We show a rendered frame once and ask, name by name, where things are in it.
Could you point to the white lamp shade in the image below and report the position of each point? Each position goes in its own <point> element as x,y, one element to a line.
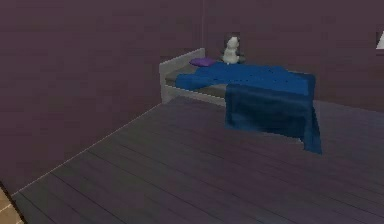
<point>380,41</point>

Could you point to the purple pillow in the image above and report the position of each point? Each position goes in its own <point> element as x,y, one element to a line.
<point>202,62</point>

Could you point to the white plush toy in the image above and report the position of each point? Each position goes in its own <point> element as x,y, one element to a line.
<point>231,51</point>

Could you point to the blue blanket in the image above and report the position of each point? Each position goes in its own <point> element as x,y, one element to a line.
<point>266,96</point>

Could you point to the grey bed frame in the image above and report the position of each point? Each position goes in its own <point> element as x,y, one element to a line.
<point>173,65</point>

